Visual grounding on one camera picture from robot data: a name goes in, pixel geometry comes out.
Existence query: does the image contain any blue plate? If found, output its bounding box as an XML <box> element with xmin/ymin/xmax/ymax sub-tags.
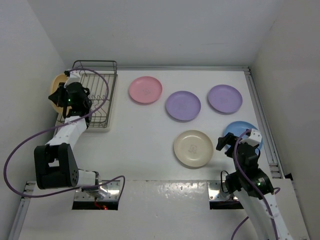
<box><xmin>222</xmin><ymin>121</ymin><xmax>258</xmax><ymax>137</ymax></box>

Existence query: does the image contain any orange plate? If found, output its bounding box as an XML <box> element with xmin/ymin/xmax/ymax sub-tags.
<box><xmin>49</xmin><ymin>73</ymin><xmax>68</xmax><ymax>115</ymax></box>

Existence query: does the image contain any cream plate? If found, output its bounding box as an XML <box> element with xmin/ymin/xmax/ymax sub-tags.
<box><xmin>173</xmin><ymin>130</ymin><xmax>214</xmax><ymax>168</ymax></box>

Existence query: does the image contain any purple plate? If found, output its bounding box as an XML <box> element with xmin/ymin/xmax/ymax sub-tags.
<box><xmin>207</xmin><ymin>84</ymin><xmax>243</xmax><ymax>114</ymax></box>
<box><xmin>165</xmin><ymin>90</ymin><xmax>202</xmax><ymax>122</ymax></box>

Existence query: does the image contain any pink plate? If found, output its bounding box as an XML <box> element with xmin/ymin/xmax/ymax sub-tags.
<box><xmin>128</xmin><ymin>76</ymin><xmax>163</xmax><ymax>104</ymax></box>

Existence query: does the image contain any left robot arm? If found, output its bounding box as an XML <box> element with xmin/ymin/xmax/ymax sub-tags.
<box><xmin>34</xmin><ymin>82</ymin><xmax>108</xmax><ymax>199</ymax></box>

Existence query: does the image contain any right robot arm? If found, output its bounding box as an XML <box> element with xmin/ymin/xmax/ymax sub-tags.
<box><xmin>216</xmin><ymin>129</ymin><xmax>293</xmax><ymax>240</ymax></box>

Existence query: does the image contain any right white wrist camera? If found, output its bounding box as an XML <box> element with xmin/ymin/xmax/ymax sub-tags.
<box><xmin>241</xmin><ymin>128</ymin><xmax>262</xmax><ymax>147</ymax></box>

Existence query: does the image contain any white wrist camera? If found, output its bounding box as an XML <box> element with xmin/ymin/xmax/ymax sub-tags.
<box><xmin>64</xmin><ymin>70</ymin><xmax>81</xmax><ymax>88</ymax></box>
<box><xmin>241</xmin><ymin>128</ymin><xmax>262</xmax><ymax>147</ymax></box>

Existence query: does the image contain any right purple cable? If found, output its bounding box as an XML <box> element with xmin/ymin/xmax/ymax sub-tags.
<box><xmin>229</xmin><ymin>128</ymin><xmax>281</xmax><ymax>240</ymax></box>

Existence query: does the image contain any purple cable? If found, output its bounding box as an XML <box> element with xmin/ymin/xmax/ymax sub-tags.
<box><xmin>4</xmin><ymin>66</ymin><xmax>126</xmax><ymax>199</ymax></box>
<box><xmin>229</xmin><ymin>128</ymin><xmax>281</xmax><ymax>240</ymax></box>

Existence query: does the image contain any black thin wire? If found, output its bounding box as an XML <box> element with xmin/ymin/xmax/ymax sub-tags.
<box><xmin>219</xmin><ymin>169</ymin><xmax>232</xmax><ymax>195</ymax></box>

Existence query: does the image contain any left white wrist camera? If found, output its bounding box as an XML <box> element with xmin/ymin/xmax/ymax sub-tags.
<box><xmin>64</xmin><ymin>70</ymin><xmax>81</xmax><ymax>88</ymax></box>

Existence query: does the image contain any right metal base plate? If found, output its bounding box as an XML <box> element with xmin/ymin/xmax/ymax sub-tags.
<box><xmin>207</xmin><ymin>180</ymin><xmax>239</xmax><ymax>203</ymax></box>

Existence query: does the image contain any metal base plate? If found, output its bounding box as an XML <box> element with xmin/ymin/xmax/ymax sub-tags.
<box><xmin>73</xmin><ymin>180</ymin><xmax>122</xmax><ymax>202</ymax></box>
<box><xmin>207</xmin><ymin>180</ymin><xmax>239</xmax><ymax>203</ymax></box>

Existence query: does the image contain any dark wire dish rack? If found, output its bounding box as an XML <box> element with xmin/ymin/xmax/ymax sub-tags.
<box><xmin>72</xmin><ymin>60</ymin><xmax>118</xmax><ymax>132</ymax></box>

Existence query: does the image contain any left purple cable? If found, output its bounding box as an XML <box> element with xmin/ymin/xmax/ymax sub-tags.
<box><xmin>4</xmin><ymin>66</ymin><xmax>126</xmax><ymax>199</ymax></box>

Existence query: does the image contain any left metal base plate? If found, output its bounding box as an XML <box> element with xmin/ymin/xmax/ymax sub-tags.
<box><xmin>73</xmin><ymin>180</ymin><xmax>122</xmax><ymax>202</ymax></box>

